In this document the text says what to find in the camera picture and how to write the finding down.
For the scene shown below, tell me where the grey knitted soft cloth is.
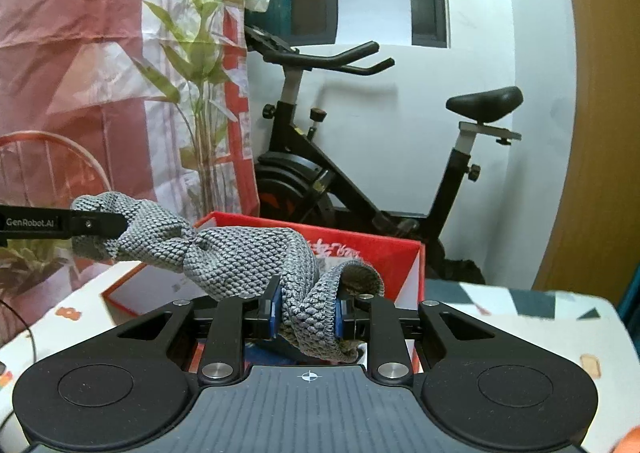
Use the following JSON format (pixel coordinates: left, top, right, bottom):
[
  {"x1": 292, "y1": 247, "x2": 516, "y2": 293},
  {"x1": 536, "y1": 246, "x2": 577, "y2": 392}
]
[{"x1": 72, "y1": 192, "x2": 384, "y2": 363}]

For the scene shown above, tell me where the person's right hand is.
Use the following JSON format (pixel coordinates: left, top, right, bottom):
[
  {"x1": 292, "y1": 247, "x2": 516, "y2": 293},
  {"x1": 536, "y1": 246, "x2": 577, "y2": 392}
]
[{"x1": 612, "y1": 426, "x2": 640, "y2": 453}]

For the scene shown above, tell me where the red strawberry cardboard box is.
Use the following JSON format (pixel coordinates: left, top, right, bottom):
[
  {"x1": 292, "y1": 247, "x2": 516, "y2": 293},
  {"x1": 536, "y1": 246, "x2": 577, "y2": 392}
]
[{"x1": 101, "y1": 210, "x2": 426, "y2": 374}]

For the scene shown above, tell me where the black exercise bike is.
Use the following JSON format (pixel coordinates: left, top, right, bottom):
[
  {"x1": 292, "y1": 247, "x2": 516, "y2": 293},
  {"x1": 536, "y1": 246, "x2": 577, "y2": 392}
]
[{"x1": 243, "y1": 25, "x2": 525, "y2": 284}]

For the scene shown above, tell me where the white patterned tablecloth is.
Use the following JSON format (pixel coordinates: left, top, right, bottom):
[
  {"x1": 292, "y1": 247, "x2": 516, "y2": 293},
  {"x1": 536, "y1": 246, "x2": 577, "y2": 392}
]
[{"x1": 1, "y1": 262, "x2": 639, "y2": 452}]

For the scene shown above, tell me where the wooden door panel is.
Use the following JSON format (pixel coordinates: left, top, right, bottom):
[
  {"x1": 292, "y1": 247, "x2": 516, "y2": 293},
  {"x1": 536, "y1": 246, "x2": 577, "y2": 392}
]
[{"x1": 534, "y1": 0, "x2": 639, "y2": 303}]

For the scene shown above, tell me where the black cable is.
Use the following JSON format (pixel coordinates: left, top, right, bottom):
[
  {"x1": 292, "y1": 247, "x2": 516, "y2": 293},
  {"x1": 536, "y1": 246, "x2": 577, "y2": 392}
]
[{"x1": 0, "y1": 299, "x2": 39, "y2": 369}]

